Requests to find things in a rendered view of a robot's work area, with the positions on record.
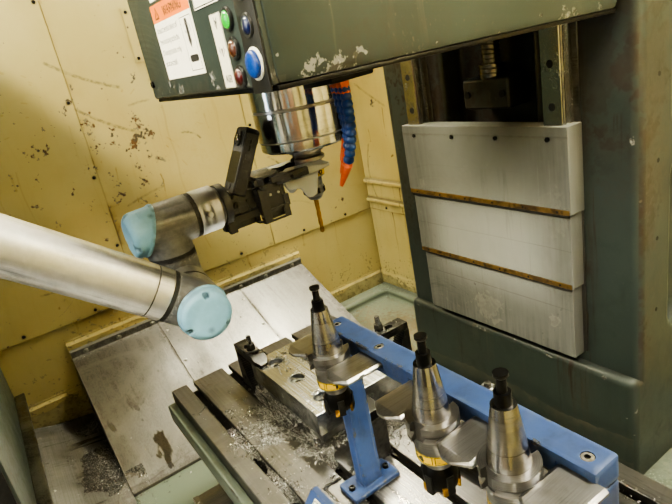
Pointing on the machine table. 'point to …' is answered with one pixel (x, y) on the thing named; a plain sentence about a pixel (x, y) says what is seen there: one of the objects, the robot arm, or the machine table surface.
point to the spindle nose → (295, 119)
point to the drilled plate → (379, 386)
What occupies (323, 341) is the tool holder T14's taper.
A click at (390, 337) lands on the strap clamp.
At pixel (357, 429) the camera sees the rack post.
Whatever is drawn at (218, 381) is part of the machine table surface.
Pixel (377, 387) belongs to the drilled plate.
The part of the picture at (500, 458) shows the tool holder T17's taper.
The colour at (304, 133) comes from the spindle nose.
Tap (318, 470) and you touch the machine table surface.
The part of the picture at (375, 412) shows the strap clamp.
